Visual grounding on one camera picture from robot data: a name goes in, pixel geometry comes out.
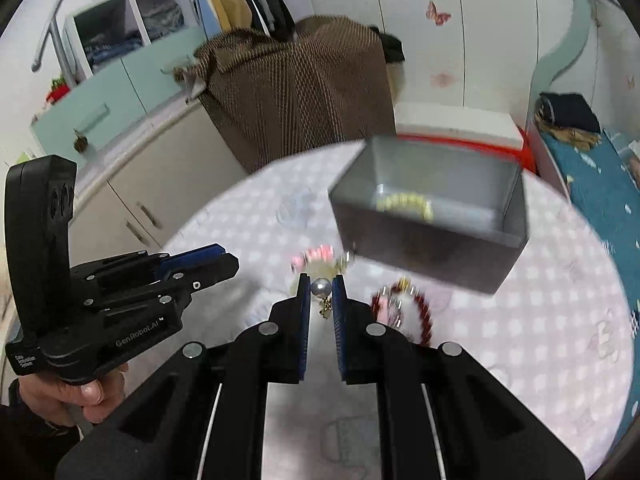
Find person's left hand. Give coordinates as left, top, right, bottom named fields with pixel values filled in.
left=7, top=362, right=129, bottom=427

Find folded grey-blue clothes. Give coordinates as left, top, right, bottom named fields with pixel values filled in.
left=137, top=2, right=186, bottom=41

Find teal patterned bed cover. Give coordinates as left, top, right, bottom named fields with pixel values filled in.
left=540, top=127, right=640, bottom=461

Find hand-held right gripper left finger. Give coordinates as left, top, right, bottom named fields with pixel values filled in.
left=55, top=272, right=311, bottom=480

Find white flat board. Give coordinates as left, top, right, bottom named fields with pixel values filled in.
left=395, top=101, right=523, bottom=153

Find mint and white cabinet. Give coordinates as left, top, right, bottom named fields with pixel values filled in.
left=0, top=25, right=251, bottom=286

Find pearl earring with gold charm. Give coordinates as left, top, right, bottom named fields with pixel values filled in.
left=310, top=279, right=335, bottom=320

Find red ornament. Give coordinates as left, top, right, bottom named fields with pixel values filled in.
left=45, top=77, right=71, bottom=106

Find mint green bed headboard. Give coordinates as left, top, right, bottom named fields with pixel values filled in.
left=525, top=0, right=596, bottom=126

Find white wardrobe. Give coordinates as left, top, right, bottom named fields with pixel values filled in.
left=297, top=0, right=583, bottom=131

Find grey metal handrail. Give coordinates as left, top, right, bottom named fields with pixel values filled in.
left=32, top=0, right=83, bottom=73

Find person's left forearm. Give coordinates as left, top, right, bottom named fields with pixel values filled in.
left=0, top=400, right=83, bottom=480

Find folded tan clothes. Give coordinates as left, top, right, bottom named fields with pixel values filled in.
left=537, top=125, right=606, bottom=153

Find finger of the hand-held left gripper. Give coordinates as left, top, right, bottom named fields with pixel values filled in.
left=69, top=243, right=227, bottom=307
left=90, top=253, right=240, bottom=312

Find folded blue jeans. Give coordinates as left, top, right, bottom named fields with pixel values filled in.
left=82, top=32, right=143, bottom=68

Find dark red bead bracelet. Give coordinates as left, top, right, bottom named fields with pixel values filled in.
left=370, top=280, right=446, bottom=346

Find pink checked tablecloth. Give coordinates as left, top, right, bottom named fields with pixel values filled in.
left=160, top=140, right=631, bottom=480

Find pink bead bracelet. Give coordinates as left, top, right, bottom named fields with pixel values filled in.
left=289, top=244, right=357, bottom=297

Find yellow-green bead bracelet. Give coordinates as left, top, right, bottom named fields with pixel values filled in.
left=375, top=192, right=435, bottom=221

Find folded navy clothes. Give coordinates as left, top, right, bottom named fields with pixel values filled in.
left=535, top=92, right=601, bottom=133

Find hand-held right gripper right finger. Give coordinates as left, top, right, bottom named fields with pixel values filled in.
left=332, top=275, right=587, bottom=480

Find black garment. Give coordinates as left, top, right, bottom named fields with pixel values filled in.
left=377, top=30, right=406, bottom=66

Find grey metal box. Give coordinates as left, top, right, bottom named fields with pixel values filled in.
left=327, top=135, right=531, bottom=296

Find silver chain bracelet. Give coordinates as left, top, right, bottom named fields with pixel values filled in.
left=376, top=284, right=410, bottom=327

